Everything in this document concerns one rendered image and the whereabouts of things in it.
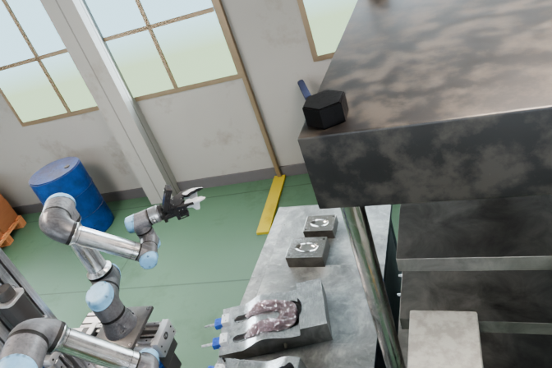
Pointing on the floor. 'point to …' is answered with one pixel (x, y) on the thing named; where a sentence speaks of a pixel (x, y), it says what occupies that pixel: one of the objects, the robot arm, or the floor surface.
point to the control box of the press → (443, 340)
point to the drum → (71, 186)
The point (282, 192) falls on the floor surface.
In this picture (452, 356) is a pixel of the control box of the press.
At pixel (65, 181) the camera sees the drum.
